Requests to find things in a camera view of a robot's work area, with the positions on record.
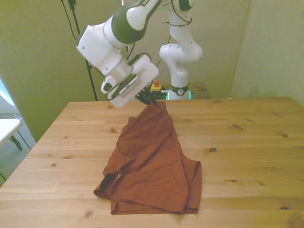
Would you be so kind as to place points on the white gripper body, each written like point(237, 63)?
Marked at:
point(147, 71)

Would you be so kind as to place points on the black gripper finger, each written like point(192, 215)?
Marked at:
point(151, 97)
point(143, 98)

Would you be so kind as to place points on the rust brown shorts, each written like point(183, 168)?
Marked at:
point(152, 166)

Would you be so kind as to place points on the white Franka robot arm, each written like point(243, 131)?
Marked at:
point(99, 47)

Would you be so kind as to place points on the yellow emergency stop button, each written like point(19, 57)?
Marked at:
point(156, 88)

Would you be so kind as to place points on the black tripod stand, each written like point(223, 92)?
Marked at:
point(92, 80)

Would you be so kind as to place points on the white folding table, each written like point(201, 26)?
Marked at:
point(8, 128)

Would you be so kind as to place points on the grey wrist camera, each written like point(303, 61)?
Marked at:
point(128, 86)

